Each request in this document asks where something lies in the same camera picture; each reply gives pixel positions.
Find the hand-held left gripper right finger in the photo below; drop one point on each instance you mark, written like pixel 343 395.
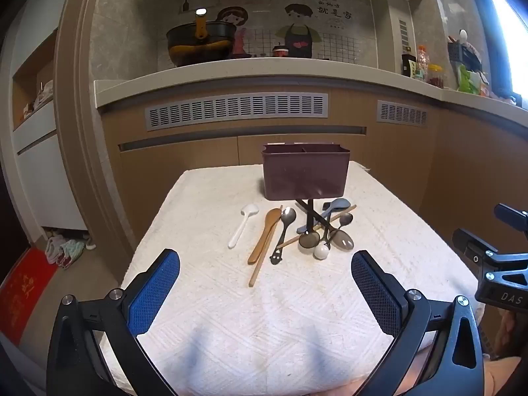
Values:
pixel 375 293

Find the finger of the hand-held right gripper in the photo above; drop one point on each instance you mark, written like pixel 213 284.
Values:
pixel 513 216
pixel 474 245

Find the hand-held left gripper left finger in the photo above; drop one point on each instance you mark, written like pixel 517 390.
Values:
pixel 156 293

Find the white round spoon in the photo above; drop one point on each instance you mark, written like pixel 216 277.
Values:
pixel 321 251

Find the wooden chopstick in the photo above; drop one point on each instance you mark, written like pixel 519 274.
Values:
pixel 256 270
pixel 342 213

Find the blue-grey rice paddle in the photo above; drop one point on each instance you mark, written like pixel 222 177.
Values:
pixel 339 205

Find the metal shovel-shaped spoon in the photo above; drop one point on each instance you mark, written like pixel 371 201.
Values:
pixel 288 216

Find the white plastic spoon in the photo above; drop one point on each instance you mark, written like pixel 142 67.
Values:
pixel 249 211

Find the wooden spoon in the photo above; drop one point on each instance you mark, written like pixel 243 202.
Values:
pixel 270 222

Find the brown plastic utensil holder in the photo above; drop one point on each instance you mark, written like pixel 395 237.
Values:
pixel 305 173

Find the person's right hand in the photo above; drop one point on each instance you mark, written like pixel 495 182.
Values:
pixel 511 332

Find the white textured cloth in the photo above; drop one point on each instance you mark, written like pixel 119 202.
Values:
pixel 231 330

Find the person's pink clothing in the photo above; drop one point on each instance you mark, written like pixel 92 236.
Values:
pixel 501 377

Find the pair of slippers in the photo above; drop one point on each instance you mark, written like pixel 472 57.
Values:
pixel 66 251

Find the wooden base cabinet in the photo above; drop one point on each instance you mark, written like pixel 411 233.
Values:
pixel 185 165

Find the red floor mat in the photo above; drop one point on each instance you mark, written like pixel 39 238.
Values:
pixel 24 293

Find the green plastic bag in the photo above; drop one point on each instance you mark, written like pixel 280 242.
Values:
pixel 470 80

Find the short grey vent grille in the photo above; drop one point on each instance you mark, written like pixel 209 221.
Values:
pixel 402 113

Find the white shelf cabinet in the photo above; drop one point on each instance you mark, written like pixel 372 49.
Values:
pixel 49 181

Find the yellow-lidded jar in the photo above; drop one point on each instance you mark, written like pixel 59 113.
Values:
pixel 435 76

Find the black storage basket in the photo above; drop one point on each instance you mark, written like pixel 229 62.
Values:
pixel 464 53

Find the orange-capped plastic bottle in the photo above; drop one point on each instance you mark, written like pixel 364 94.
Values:
pixel 422 62

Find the dark sauce bottle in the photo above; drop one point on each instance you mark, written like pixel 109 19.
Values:
pixel 409 64

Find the white egg-shaped object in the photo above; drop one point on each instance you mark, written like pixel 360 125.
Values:
pixel 463 36

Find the window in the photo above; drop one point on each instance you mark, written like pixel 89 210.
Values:
pixel 507 29

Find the long grey vent grille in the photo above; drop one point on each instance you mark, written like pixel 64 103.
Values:
pixel 239 109

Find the small red jar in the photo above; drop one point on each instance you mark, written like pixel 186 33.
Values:
pixel 280 51

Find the cartoon wall sticker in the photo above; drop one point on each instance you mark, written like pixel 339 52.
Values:
pixel 299 37

